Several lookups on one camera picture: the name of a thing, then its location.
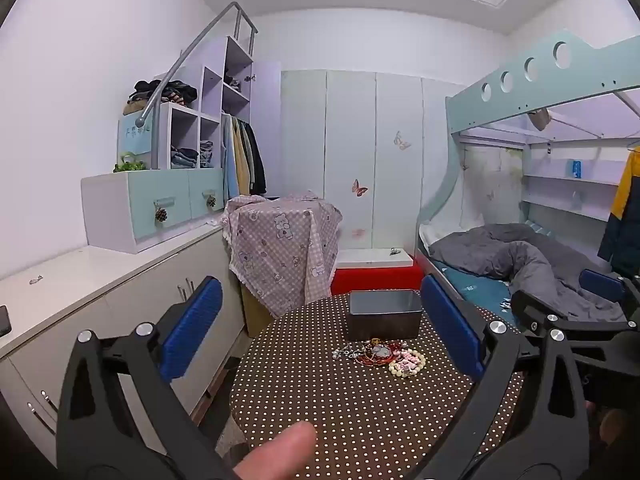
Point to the folded jeans stack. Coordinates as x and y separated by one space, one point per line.
185 157

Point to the red storage box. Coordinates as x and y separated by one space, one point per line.
380 277

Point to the person's left hand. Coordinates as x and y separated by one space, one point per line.
280 452

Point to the grey metal handrail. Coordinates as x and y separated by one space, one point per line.
190 47

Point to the grey duvet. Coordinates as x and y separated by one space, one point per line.
530 260

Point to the white board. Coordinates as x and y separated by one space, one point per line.
365 257

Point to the dark metal-lined storage box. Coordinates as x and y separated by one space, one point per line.
385 325

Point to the blue bed sheet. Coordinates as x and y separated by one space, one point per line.
475 285

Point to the pale butterfly sticker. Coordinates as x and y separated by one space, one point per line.
401 141

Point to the tan hanging coat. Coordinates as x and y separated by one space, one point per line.
241 160

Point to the small blue box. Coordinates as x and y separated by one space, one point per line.
576 168

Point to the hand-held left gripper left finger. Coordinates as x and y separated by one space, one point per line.
192 330

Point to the brown polka dot tablecloth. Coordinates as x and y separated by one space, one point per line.
325 400

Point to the white wardrobe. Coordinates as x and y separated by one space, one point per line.
350 125

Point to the teal bunk bed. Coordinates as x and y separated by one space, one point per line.
575 75

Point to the yellow and navy jacket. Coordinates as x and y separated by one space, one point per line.
625 220

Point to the pink bear-print cloth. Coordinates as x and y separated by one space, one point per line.
280 245

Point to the green plant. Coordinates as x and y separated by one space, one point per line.
131 164

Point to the dark hanging jackets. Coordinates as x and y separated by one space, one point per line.
257 160

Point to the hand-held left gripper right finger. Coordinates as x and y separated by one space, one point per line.
450 325

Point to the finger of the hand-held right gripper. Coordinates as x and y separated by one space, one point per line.
602 282
532 306

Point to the person's right hand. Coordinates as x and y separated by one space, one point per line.
610 422

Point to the purple stair shelf cabinet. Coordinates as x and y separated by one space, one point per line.
212 80

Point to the light blue hanging shirt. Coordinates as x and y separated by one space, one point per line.
230 160

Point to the folded grey clothes stack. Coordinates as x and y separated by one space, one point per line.
206 155

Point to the pile of dark clothes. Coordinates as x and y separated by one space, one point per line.
170 92

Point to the black phone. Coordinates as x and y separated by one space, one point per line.
4 321

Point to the teal drawer unit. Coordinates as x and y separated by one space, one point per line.
145 200

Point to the white low cabinet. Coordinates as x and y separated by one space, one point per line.
150 300

